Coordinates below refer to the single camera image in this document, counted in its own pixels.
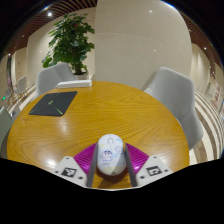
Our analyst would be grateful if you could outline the white rectangular box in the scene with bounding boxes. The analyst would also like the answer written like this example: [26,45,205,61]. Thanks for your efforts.
[55,79,93,89]

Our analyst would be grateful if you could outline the white cartoon-print computer mouse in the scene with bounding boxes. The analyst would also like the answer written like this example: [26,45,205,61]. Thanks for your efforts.
[96,133,128,177]

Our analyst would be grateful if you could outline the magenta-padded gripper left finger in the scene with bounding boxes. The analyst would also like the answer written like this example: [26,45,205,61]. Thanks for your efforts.
[53,143,99,188]

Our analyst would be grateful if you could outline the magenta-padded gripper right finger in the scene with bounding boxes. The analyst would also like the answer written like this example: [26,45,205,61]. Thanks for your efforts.
[124,142,174,188]

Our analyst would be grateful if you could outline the green potted plant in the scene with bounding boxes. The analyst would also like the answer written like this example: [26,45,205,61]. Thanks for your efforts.
[41,13,96,80]

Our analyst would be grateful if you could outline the small white chair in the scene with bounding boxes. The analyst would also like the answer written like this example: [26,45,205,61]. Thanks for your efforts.
[14,75,28,96]

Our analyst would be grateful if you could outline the grey shell chair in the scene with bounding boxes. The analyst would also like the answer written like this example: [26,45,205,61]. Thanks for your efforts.
[34,62,77,99]
[143,66,204,151]

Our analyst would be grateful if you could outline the red white poster stand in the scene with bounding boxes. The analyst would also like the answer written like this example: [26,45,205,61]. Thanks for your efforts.
[211,84,224,108]

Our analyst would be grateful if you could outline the black mouse pad green lines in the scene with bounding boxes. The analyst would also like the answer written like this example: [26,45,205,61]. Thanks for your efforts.
[28,90,78,117]

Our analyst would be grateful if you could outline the grey-green armchair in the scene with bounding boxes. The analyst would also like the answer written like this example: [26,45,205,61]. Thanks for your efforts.
[0,105,14,158]

